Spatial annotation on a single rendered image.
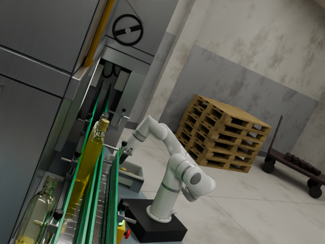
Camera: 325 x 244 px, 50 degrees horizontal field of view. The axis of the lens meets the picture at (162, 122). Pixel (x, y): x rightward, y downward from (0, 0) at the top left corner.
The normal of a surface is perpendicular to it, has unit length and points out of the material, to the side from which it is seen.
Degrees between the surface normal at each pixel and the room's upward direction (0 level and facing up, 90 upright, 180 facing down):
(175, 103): 90
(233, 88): 90
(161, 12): 90
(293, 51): 90
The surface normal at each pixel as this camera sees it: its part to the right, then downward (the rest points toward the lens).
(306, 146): -0.76, -0.18
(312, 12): 0.51, 0.43
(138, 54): 0.11, 0.30
